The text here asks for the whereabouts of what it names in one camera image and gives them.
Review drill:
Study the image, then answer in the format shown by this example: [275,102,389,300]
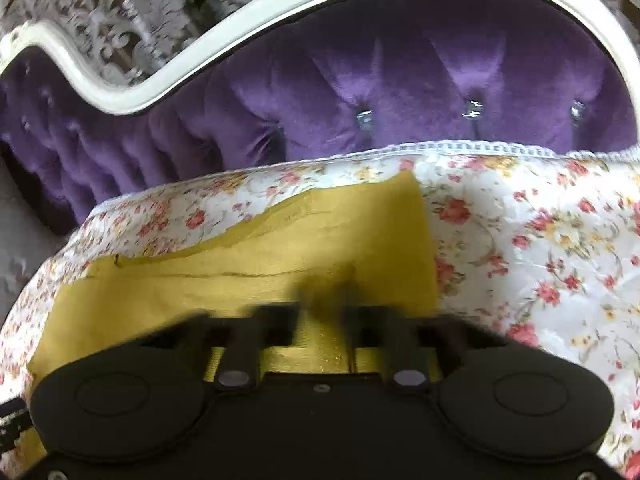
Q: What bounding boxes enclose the mustard yellow knit garment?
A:
[0,169,442,480]

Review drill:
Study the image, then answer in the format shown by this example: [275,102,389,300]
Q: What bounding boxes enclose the floral bed cover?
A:
[1,148,639,479]

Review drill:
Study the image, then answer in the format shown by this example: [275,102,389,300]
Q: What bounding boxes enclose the grey satin pillow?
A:
[1,162,77,321]

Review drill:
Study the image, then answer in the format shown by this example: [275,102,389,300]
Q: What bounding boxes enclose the purple tufted velvet headboard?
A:
[1,0,637,234]

